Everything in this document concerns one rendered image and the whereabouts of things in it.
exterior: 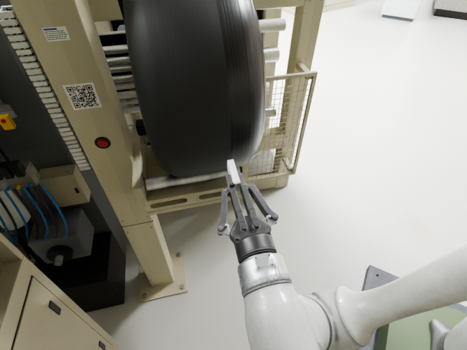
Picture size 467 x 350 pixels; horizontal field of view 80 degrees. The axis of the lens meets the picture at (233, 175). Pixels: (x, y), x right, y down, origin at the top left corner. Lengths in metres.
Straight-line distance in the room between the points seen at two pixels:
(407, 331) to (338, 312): 0.47
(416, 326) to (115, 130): 1.04
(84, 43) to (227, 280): 1.39
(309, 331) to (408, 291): 0.16
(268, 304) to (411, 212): 1.98
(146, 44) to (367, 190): 2.01
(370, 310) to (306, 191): 1.70
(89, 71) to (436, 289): 0.84
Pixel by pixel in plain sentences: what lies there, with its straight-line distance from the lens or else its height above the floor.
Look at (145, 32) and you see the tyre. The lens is 0.68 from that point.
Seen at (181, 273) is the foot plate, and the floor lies 0.01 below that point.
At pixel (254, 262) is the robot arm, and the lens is 0.50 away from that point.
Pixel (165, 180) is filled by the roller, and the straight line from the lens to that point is 0.98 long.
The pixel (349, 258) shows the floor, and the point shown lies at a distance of 1.96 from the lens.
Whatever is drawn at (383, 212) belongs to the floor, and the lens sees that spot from 2.28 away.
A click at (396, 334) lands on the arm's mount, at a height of 0.74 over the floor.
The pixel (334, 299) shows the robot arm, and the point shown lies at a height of 1.09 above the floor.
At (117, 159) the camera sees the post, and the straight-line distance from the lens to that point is 1.01.
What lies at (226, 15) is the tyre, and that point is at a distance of 0.70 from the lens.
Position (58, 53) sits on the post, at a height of 1.34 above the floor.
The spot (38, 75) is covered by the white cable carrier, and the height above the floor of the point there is 1.28.
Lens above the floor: 1.61
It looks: 45 degrees down
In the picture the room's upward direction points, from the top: straight up
